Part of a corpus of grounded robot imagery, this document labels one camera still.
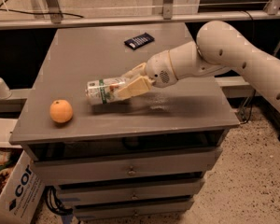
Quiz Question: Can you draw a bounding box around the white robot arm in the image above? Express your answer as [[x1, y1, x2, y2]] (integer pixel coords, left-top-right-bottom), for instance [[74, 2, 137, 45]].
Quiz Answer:
[[116, 21, 280, 113]]

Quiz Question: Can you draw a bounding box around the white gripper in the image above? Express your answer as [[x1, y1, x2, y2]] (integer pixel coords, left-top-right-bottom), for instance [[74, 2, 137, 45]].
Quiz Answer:
[[117, 50, 177, 100]]

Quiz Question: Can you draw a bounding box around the grey drawer cabinet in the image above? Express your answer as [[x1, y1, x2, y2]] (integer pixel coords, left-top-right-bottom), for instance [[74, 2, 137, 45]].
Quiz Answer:
[[10, 23, 238, 220]]

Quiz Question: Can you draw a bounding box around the orange fruit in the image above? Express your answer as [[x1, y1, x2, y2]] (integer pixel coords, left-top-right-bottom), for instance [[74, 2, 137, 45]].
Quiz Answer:
[[49, 100, 73, 123]]

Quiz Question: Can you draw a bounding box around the white cardboard box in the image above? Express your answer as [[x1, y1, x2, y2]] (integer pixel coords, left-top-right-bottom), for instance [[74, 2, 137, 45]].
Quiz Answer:
[[0, 119, 45, 224]]

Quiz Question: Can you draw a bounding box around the black cable bundle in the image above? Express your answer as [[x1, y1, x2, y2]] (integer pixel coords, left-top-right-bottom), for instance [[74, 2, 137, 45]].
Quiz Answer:
[[44, 186, 73, 217]]

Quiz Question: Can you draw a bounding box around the silver 7up soda can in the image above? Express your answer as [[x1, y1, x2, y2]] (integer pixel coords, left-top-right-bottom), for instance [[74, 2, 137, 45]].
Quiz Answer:
[[86, 77, 127, 105]]

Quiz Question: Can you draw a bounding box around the metal frame rail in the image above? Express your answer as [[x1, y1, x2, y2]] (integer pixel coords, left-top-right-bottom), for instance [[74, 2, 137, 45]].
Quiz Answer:
[[0, 10, 280, 30]]

